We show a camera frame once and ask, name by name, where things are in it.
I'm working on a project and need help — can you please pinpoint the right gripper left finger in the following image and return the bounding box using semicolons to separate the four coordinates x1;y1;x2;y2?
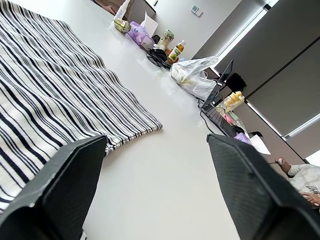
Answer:
0;134;108;240

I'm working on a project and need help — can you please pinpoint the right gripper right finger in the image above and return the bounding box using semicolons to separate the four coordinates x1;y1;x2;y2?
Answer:
206;133;320;240

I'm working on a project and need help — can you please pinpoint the person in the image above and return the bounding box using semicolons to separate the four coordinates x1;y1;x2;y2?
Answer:
92;0;136;21
271;157;320;210

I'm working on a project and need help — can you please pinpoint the yellow snack pack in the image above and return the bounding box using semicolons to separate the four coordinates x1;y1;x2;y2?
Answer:
216;91;245;116

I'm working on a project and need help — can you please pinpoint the black laptop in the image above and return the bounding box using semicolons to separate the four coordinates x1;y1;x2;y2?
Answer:
199;59;247;138

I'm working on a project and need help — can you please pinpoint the striped T-shirt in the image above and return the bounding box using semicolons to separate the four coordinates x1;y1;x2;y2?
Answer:
0;0;164;213

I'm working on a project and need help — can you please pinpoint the clear plastic bag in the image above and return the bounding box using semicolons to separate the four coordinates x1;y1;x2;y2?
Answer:
170;55;220;100

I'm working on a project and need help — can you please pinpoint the green label drink bottle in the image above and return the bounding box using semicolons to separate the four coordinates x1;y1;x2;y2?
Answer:
167;39;186;64

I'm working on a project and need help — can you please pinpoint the purple tissue box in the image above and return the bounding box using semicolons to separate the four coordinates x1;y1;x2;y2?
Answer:
125;20;156;51

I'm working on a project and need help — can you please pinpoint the green wet wipes pack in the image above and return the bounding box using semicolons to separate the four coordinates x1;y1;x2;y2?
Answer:
113;18;132;34

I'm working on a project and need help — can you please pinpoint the green lidded jar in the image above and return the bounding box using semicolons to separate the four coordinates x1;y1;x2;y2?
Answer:
157;29;175;51

